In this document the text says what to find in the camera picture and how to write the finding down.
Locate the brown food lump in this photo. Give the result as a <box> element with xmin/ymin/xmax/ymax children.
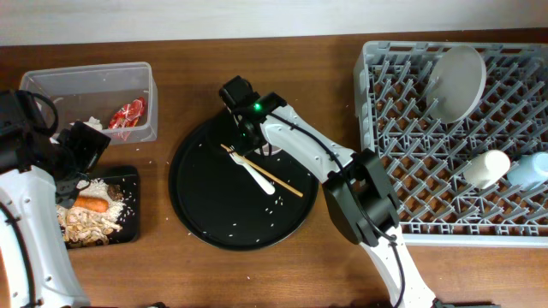
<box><xmin>107</xmin><ymin>184</ymin><xmax>124</xmax><ymax>202</ymax></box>

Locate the round black serving tray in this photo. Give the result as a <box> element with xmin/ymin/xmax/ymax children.
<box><xmin>169</xmin><ymin>111</ymin><xmax>319</xmax><ymax>251</ymax></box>

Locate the white bowl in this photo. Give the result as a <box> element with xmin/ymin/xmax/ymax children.
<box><xmin>254</xmin><ymin>143</ymin><xmax>282</xmax><ymax>157</ymax></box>

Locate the white tissue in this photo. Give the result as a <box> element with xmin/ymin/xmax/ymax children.
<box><xmin>83</xmin><ymin>116</ymin><xmax>103</xmax><ymax>131</ymax></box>

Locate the white cup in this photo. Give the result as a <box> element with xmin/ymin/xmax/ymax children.
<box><xmin>462</xmin><ymin>150</ymin><xmax>510</xmax><ymax>189</ymax></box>

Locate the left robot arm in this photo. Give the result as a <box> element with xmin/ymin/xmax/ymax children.
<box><xmin>1</xmin><ymin>90</ymin><xmax>110</xmax><ymax>307</ymax></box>

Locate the pile of rice and shells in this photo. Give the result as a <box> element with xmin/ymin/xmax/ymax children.
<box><xmin>57</xmin><ymin>179</ymin><xmax>126</xmax><ymax>248</ymax></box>

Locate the black rectangular tray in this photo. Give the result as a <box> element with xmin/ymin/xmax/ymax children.
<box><xmin>89</xmin><ymin>166</ymin><xmax>140</xmax><ymax>245</ymax></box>

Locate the wooden chopstick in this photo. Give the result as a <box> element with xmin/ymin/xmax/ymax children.
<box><xmin>221</xmin><ymin>144</ymin><xmax>303</xmax><ymax>198</ymax></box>

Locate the orange carrot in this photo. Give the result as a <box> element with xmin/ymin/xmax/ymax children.
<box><xmin>74</xmin><ymin>197</ymin><xmax>110</xmax><ymax>213</ymax></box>

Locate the grey round plate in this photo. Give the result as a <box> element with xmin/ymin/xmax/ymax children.
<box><xmin>426</xmin><ymin>45</ymin><xmax>487</xmax><ymax>124</ymax></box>

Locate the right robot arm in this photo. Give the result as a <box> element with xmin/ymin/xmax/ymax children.
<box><xmin>219</xmin><ymin>76</ymin><xmax>438</xmax><ymax>308</ymax></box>

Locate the white plastic fork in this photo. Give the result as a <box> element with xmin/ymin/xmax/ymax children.
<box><xmin>227</xmin><ymin>148</ymin><xmax>275</xmax><ymax>195</ymax></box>

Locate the light blue cup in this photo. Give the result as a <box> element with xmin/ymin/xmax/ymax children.
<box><xmin>507</xmin><ymin>152</ymin><xmax>548</xmax><ymax>191</ymax></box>

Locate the red snack wrapper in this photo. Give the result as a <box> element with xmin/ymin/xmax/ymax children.
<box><xmin>109</xmin><ymin>97</ymin><xmax>146</xmax><ymax>129</ymax></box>

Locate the grey dishwasher rack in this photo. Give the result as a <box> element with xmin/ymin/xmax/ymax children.
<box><xmin>353</xmin><ymin>41</ymin><xmax>547</xmax><ymax>248</ymax></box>

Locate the clear plastic bin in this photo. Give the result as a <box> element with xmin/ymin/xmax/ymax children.
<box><xmin>20</xmin><ymin>62</ymin><xmax>158</xmax><ymax>145</ymax></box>

